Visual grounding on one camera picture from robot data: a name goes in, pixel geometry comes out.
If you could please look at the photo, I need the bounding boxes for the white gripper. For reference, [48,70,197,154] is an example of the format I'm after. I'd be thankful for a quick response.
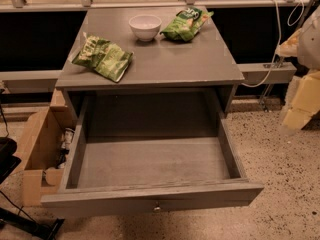
[276,6,320,130]

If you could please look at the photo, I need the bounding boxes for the green jalapeno chip bag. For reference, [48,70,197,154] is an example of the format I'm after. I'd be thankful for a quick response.
[72,35,133,83]

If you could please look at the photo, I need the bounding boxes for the grey open top drawer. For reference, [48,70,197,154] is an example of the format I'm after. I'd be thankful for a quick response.
[41,92,263,218]

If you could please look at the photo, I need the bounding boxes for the grey wooden cabinet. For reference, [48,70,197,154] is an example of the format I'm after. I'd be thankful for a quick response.
[56,6,244,110]

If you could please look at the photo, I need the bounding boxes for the white ceramic bowl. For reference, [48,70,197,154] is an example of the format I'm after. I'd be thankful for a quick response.
[129,15,162,42]

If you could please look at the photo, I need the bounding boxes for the items inside cardboard box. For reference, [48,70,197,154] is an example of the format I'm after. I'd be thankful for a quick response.
[56,128,75,169]

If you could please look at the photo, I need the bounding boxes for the cardboard box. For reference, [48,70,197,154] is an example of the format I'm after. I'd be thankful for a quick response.
[16,89,76,206]

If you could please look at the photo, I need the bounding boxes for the black stand base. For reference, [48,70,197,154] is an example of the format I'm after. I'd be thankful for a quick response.
[0,208,64,240]

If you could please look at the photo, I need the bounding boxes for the black device on left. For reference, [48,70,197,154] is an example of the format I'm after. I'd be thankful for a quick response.
[0,137,21,184]

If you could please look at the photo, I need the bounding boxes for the white cable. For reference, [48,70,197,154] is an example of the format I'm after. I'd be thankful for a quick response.
[241,0,283,89]

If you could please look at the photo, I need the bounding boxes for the grey metal rail frame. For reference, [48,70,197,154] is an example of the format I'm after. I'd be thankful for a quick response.
[1,0,315,93]

